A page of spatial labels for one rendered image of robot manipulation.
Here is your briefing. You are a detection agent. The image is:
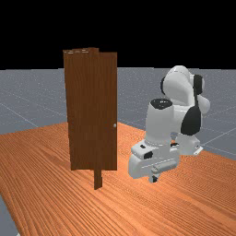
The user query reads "brown door in frame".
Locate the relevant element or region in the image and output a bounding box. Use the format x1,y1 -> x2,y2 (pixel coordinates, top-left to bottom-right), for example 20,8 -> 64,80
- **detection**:
63,47 -> 119,191

